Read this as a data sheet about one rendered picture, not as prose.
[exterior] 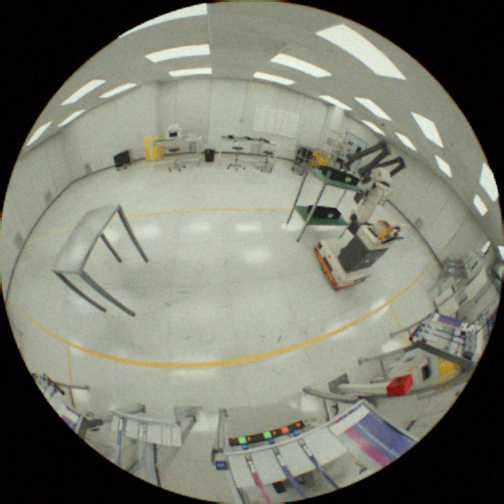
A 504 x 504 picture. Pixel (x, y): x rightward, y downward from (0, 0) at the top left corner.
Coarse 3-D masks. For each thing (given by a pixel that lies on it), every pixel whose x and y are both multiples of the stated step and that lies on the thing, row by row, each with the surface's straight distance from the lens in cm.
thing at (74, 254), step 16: (96, 208) 170; (112, 208) 150; (80, 224) 164; (96, 224) 141; (128, 224) 160; (80, 240) 139; (96, 240) 126; (64, 256) 143; (80, 256) 123; (144, 256) 186; (64, 272) 132; (80, 272) 115; (96, 288) 125; (96, 304) 182
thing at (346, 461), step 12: (312, 420) 159; (300, 432) 146; (252, 444) 143; (264, 444) 140; (348, 456) 132; (324, 468) 125; (336, 468) 134; (348, 468) 145; (300, 480) 124; (324, 480) 139; (336, 480) 150; (348, 480) 165; (252, 492) 123; (276, 492) 129; (288, 492) 133; (312, 492) 148; (324, 492) 159
